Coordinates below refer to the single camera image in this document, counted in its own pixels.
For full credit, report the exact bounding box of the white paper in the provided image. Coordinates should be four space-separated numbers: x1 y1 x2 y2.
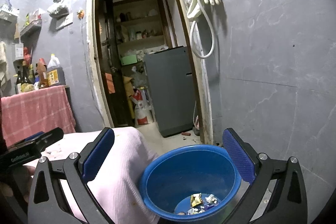
205 194 218 204

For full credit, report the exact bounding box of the blue wrapper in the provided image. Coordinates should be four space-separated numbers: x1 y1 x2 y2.
197 203 215 212

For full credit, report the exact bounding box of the yellow snack wrapper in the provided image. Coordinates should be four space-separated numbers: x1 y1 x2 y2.
190 193 203 207

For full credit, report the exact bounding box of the person's left hand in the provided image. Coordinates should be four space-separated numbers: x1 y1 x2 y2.
1 165 35 202

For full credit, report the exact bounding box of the pink checkered counter cloth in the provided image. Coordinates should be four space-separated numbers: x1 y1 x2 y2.
1 86 76 146

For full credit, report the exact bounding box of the light pink table cloth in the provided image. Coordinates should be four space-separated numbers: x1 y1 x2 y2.
41 127 159 223

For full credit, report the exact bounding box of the dark sauce bottle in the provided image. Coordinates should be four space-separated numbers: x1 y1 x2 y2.
21 60 31 92

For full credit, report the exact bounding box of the large dark oil jug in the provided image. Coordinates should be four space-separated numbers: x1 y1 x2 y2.
47 54 66 86

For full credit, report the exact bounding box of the hanging beige towel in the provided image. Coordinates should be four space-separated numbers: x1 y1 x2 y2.
0 42 9 90

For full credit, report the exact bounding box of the blue plastic bucket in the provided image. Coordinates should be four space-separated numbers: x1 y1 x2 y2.
138 144 242 223

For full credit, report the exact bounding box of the red white sack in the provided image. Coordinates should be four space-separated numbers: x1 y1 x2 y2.
130 89 153 126

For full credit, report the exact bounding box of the green box on shelf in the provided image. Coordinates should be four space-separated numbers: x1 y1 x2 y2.
121 55 138 65

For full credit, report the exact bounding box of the hanging plastic bag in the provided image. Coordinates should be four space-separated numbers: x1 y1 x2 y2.
47 0 70 19

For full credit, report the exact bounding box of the grey washing machine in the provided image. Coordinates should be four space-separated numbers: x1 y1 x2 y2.
143 47 195 138

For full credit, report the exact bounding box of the wall shelf rack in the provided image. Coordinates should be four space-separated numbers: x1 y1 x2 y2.
20 19 42 38

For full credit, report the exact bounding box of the white wall socket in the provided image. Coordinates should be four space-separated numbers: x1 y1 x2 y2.
55 13 74 31

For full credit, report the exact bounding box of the white wall basket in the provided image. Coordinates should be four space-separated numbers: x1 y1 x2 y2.
0 4 19 22

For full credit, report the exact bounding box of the orange wall hook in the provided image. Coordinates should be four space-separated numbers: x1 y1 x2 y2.
77 10 85 20

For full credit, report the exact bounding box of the white hose loop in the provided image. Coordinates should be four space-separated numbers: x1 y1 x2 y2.
189 0 215 60

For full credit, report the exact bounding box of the wooden door frame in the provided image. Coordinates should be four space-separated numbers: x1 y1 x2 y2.
85 0 214 144

